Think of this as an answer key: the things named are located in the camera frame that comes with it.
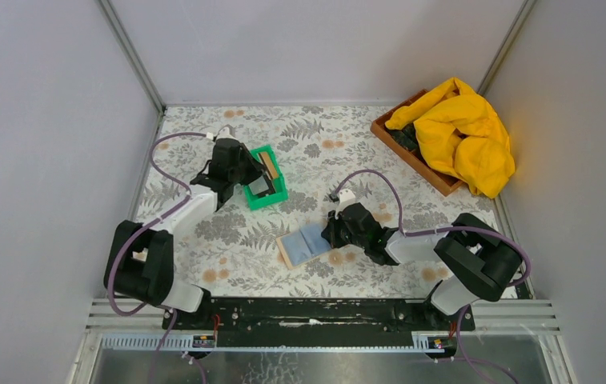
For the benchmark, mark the aluminium frame rails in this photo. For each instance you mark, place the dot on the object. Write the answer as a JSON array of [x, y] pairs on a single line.
[[515, 341]]

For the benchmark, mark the gold magnetic stripe card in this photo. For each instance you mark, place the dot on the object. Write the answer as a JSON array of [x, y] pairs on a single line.
[[270, 167]]

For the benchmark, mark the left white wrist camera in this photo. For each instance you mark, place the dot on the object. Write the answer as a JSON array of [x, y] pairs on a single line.
[[225, 132]]

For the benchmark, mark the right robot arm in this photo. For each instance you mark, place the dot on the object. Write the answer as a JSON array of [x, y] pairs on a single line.
[[482, 262]]

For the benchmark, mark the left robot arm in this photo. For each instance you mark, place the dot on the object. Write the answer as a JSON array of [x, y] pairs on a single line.
[[141, 264]]

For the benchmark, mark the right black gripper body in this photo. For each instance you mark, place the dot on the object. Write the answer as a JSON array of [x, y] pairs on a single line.
[[340, 235]]

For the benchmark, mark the green plastic bin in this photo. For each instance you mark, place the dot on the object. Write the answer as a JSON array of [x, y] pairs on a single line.
[[281, 192]]

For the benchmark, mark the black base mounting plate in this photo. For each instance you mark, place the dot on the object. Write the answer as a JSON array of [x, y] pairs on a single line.
[[317, 322]]

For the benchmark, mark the brown wooden tray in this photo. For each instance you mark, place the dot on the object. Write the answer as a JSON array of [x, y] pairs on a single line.
[[404, 144]]

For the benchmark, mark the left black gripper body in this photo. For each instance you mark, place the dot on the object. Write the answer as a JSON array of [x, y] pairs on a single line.
[[246, 171]]

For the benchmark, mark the yellow cloth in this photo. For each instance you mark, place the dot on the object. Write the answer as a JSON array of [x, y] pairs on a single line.
[[459, 134]]

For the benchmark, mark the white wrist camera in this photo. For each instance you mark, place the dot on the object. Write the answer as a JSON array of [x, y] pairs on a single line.
[[343, 199], [225, 132]]

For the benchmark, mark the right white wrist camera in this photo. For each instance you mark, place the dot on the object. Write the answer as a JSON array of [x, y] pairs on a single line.
[[343, 199]]

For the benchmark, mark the floral table mat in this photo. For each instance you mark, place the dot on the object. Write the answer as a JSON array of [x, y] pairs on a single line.
[[233, 252]]

